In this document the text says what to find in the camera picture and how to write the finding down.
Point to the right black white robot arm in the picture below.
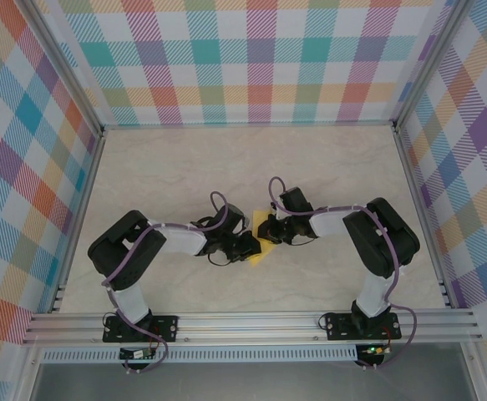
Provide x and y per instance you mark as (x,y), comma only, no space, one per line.
(376,242)

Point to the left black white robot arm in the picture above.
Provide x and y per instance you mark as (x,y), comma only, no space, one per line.
(118,259)

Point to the grey metal sheet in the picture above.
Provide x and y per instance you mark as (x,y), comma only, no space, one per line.
(247,384)

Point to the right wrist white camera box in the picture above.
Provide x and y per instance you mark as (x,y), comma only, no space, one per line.
(273,209)

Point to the long aluminium mounting rail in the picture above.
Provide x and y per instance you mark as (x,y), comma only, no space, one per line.
(247,328)

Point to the thin aluminium frame rail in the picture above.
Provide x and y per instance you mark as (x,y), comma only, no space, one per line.
(247,124)

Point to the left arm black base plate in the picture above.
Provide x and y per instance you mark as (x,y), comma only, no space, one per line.
(168,328)

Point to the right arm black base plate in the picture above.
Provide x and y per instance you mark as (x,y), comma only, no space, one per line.
(338,330)

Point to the aluminium side rail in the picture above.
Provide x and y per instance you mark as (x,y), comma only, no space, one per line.
(413,179)
(89,179)

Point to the aluminium frame post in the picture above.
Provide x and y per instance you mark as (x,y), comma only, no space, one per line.
(65,69)
(429,62)

